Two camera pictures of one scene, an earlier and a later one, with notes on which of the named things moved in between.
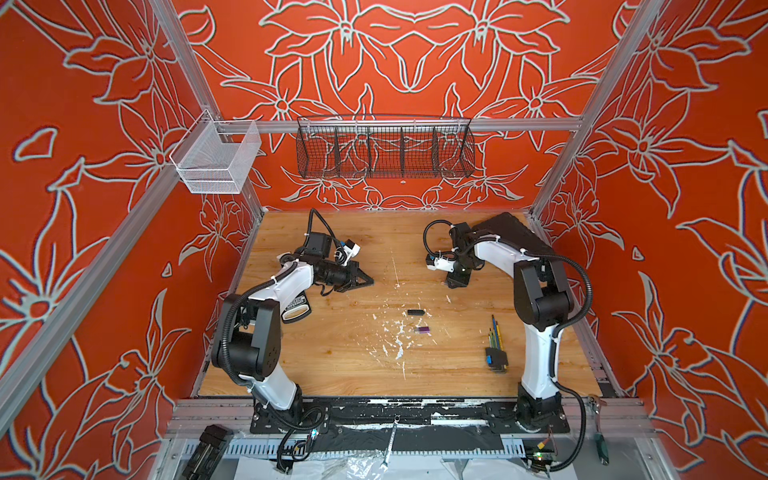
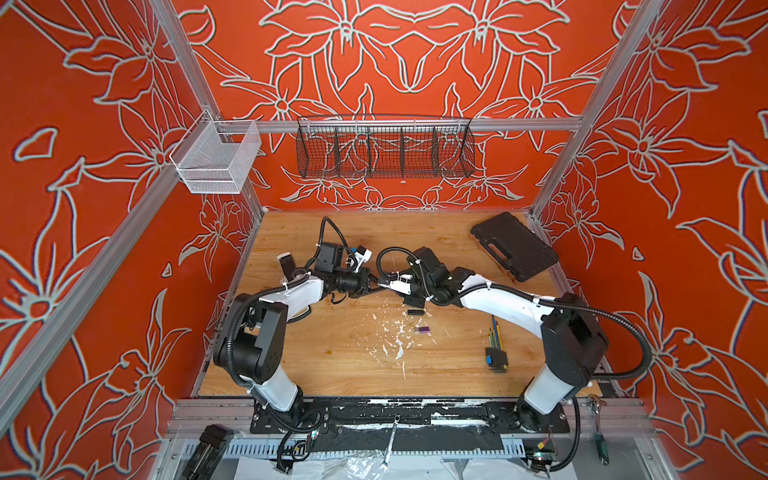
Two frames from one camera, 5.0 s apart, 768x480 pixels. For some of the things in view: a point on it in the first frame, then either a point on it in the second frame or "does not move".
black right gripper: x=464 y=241 -> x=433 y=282
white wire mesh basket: x=217 y=156 does not move
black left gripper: x=352 y=270 does not move
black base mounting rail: x=414 y=426 does not move
